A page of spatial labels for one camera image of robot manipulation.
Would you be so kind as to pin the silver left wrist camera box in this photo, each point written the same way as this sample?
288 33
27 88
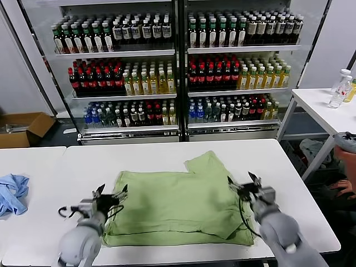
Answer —
87 205

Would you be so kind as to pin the red cap cola bottle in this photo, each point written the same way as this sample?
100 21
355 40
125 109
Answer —
83 82
157 116
234 77
92 82
118 82
260 110
226 78
149 116
73 82
252 110
201 78
100 82
218 78
109 82
193 78
209 78

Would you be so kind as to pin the yellow tea bottle white cap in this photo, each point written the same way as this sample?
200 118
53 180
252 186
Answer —
260 80
251 81
285 79
267 111
276 79
268 80
136 86
162 85
170 85
153 86
172 117
242 81
274 111
145 86
164 117
127 86

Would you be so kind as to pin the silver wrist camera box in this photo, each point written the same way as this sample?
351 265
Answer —
87 205
268 194

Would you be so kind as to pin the clear bottle white cap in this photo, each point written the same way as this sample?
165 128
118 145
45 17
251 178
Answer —
345 71

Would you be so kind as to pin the clear bottle red label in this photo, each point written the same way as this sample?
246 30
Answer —
335 100

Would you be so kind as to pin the person dark trousers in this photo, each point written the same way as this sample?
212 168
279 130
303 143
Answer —
322 200

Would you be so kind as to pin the person head grey cap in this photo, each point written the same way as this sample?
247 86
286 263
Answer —
346 161

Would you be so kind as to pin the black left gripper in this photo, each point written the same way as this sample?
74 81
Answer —
107 204

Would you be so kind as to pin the dark bottle blue white label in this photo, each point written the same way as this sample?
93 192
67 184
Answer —
146 32
166 32
135 33
126 33
117 34
156 32

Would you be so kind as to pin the person bare hand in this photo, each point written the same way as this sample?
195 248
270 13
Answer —
343 187

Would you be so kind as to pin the grey white cloth pile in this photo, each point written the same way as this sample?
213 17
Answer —
310 149

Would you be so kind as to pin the dark bottle beige label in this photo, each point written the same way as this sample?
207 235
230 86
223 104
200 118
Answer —
260 28
251 28

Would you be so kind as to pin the dark green water bottle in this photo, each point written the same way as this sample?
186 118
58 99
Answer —
215 113
207 113
103 118
110 118

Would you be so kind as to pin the crumpled blue cloth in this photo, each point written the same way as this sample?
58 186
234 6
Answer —
15 204

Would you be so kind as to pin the blue drink bottle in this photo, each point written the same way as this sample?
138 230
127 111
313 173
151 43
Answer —
95 119
192 114
199 114
87 119

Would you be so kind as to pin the white side table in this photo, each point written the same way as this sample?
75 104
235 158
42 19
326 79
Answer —
313 104

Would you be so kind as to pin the dark bottle white cap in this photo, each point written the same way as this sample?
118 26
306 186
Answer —
238 111
223 113
140 118
125 118
231 113
133 118
245 111
118 118

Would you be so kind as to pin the yellow drink bottle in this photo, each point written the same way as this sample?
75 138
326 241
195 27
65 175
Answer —
350 95

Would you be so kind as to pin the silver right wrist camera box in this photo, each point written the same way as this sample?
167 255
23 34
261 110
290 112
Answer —
268 194

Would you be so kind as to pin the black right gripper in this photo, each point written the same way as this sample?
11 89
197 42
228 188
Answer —
250 192

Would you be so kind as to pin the beverage display cabinet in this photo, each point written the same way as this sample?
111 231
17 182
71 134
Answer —
124 139
235 133

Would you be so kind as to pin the black plastic crate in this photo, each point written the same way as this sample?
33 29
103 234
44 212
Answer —
294 159

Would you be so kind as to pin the green cap white label bottle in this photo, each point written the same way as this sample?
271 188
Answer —
241 34
108 40
202 35
98 40
78 40
88 40
193 35
58 40
231 34
212 35
68 40
221 35

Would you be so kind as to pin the bundle of metal rods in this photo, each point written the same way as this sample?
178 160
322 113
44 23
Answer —
15 127

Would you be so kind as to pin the brown cardboard box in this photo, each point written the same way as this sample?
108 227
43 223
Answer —
40 124

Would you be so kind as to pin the small white floor object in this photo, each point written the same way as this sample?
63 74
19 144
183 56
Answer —
69 130

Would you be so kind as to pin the green polo shirt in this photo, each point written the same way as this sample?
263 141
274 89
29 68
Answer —
172 200

